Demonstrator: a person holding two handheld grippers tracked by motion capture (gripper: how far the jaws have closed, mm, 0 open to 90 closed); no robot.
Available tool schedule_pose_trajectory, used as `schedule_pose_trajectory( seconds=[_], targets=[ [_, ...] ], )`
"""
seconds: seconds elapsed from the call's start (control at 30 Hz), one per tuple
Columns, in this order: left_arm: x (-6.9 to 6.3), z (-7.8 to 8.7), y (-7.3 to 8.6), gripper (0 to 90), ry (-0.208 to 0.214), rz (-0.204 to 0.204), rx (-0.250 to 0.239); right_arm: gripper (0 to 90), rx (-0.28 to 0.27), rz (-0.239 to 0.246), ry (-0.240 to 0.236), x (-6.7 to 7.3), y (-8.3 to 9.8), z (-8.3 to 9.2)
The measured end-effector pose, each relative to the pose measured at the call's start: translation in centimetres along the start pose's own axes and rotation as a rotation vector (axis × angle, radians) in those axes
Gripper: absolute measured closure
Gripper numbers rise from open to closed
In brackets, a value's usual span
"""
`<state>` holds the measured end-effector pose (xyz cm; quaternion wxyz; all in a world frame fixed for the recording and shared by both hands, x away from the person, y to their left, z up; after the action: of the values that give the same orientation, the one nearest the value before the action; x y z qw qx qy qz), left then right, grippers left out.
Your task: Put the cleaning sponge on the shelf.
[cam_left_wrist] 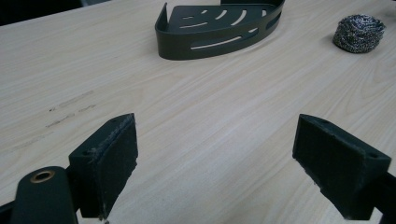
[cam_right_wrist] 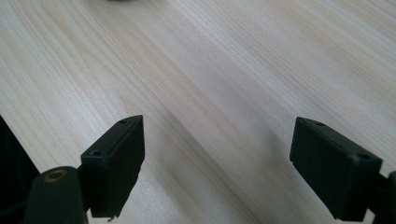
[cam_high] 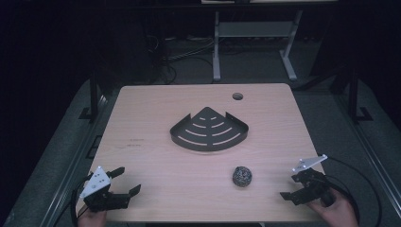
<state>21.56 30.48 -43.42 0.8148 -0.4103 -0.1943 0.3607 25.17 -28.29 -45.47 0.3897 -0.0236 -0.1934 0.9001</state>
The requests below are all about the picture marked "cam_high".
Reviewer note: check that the black metal corner shelf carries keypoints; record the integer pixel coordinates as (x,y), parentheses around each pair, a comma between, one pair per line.
(209,132)

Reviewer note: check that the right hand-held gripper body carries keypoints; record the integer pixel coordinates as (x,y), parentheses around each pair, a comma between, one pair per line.
(312,184)

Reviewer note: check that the person's left hand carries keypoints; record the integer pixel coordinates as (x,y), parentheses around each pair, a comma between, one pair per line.
(91,219)

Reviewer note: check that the steel wool ball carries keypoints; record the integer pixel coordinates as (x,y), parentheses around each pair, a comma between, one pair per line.
(242,176)

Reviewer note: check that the black metal stand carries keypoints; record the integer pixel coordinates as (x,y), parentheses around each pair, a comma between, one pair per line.
(354,94)
(93,94)

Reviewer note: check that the person's right hand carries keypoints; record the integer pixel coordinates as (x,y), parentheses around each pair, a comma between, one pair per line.
(335,213)

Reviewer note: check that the grey metal table frame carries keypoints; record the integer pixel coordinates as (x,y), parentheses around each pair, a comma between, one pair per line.
(252,30)

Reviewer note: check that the aluminium frame rail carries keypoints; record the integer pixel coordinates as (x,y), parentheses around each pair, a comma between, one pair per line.
(72,164)
(372,151)

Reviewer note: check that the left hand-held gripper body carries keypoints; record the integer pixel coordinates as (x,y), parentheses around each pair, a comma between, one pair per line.
(96,186)

